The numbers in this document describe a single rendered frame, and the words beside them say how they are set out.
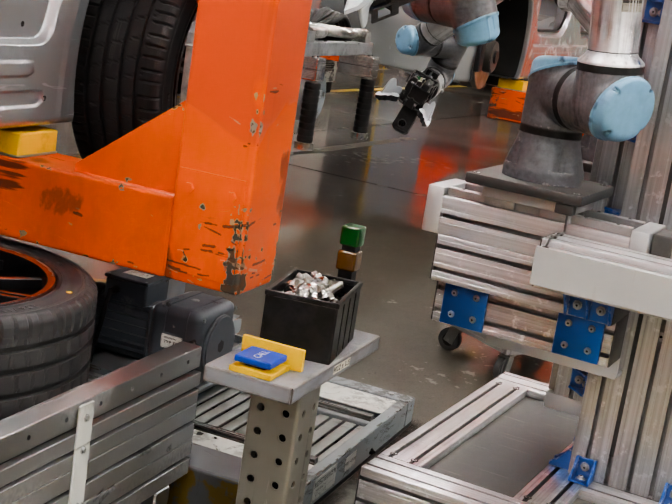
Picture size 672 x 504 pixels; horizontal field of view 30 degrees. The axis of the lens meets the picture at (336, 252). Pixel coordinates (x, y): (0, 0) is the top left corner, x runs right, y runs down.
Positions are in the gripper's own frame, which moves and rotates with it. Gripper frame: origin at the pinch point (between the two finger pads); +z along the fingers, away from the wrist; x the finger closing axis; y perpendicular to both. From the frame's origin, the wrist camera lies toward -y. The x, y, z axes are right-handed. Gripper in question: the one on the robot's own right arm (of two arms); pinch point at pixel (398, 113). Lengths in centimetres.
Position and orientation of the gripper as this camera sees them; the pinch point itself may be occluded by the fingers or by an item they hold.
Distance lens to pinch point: 316.0
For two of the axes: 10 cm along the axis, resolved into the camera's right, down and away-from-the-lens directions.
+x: 8.4, 5.2, -1.3
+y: 4.0, -7.7, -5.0
